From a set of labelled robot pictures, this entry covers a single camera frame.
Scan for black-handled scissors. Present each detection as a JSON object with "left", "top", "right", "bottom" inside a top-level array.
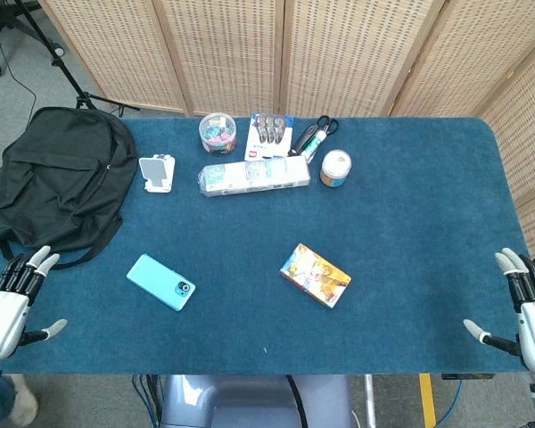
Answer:
[{"left": 314, "top": 115, "right": 340, "bottom": 136}]

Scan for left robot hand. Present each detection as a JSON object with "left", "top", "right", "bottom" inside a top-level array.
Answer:
[{"left": 0, "top": 245, "right": 69, "bottom": 362}]

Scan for black cable bundle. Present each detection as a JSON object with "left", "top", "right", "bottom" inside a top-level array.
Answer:
[{"left": 131, "top": 374, "right": 161, "bottom": 428}]

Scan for blue cable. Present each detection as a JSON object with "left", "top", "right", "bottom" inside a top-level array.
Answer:
[{"left": 436, "top": 378, "right": 467, "bottom": 428}]

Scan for black backpack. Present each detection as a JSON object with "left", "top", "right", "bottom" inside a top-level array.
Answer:
[{"left": 0, "top": 106, "right": 139, "bottom": 270}]

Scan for black office chair base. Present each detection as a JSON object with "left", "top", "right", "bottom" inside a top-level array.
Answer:
[{"left": 0, "top": 0, "right": 66, "bottom": 77}]

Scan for woven rattan folding screen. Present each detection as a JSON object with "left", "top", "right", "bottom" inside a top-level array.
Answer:
[{"left": 37, "top": 0, "right": 535, "bottom": 259}]

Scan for grey robot torso base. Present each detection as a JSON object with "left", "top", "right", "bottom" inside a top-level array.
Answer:
[{"left": 159, "top": 374, "right": 354, "bottom": 428}]

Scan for white-lidded small jar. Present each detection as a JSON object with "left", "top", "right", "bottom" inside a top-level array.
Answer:
[{"left": 319, "top": 149, "right": 353, "bottom": 188}]

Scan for blue table mat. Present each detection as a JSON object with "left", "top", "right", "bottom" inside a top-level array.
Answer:
[{"left": 0, "top": 116, "right": 535, "bottom": 375}]

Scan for long white plastic-wrapped box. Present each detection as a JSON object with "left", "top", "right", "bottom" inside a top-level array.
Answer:
[{"left": 197, "top": 155, "right": 312, "bottom": 199}]

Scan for white phone stand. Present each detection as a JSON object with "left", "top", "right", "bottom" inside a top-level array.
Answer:
[{"left": 137, "top": 152, "right": 177, "bottom": 194}]

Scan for clear tub of binder clips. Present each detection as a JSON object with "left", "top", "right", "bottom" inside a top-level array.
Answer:
[{"left": 198, "top": 111, "right": 238, "bottom": 158}]

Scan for correction tape blister pack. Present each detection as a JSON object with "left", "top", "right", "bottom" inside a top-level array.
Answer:
[{"left": 243, "top": 111, "right": 294, "bottom": 162}]

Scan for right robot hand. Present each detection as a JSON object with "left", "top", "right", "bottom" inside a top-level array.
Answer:
[{"left": 463, "top": 247, "right": 535, "bottom": 378}]

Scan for black tripod stand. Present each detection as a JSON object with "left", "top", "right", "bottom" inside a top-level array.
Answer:
[{"left": 12, "top": 0, "right": 141, "bottom": 119}]

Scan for turquoise smartphone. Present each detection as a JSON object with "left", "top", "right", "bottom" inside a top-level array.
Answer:
[{"left": 126, "top": 253, "right": 197, "bottom": 313}]

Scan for colourful card box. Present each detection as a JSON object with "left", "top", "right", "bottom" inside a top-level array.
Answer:
[{"left": 279, "top": 243, "right": 353, "bottom": 309}]

